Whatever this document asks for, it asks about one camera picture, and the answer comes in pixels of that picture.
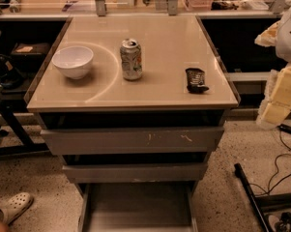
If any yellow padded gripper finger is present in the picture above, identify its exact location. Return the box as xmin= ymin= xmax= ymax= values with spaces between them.
xmin=254 ymin=22 xmax=279 ymax=47
xmin=256 ymin=63 xmax=291 ymax=128

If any dark rxbar chocolate wrapper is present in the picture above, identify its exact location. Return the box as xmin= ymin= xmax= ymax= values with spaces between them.
xmin=186 ymin=68 xmax=209 ymax=94

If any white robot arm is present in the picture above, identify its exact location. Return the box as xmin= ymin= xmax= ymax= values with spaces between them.
xmin=254 ymin=7 xmax=291 ymax=130

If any grey top drawer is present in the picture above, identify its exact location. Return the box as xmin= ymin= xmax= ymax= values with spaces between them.
xmin=41 ymin=127 xmax=224 ymax=155

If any grey middle drawer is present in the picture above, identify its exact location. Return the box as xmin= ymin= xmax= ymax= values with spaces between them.
xmin=63 ymin=163 xmax=208 ymax=183

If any grey drawer cabinet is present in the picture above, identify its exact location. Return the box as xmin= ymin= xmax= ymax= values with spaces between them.
xmin=23 ymin=14 xmax=242 ymax=232

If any open grey bottom drawer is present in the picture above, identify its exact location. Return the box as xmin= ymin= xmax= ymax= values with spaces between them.
xmin=78 ymin=183 xmax=198 ymax=232

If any black stand base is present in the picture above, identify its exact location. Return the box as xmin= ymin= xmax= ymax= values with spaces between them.
xmin=234 ymin=163 xmax=291 ymax=232

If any crushed soda can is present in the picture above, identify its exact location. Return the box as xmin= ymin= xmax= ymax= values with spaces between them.
xmin=120 ymin=38 xmax=142 ymax=81

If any white ceramic bowl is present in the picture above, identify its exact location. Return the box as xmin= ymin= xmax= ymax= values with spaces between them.
xmin=51 ymin=45 xmax=94 ymax=79

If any black bag on shelf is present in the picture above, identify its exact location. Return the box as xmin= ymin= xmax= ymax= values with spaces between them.
xmin=0 ymin=54 xmax=24 ymax=89

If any white clog shoe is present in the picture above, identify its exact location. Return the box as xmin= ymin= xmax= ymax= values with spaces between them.
xmin=0 ymin=192 xmax=34 ymax=225

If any black floor cable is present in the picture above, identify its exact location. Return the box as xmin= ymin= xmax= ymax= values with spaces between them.
xmin=247 ymin=123 xmax=291 ymax=197

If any black table frame left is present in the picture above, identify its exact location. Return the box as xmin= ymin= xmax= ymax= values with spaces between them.
xmin=0 ymin=103 xmax=49 ymax=160

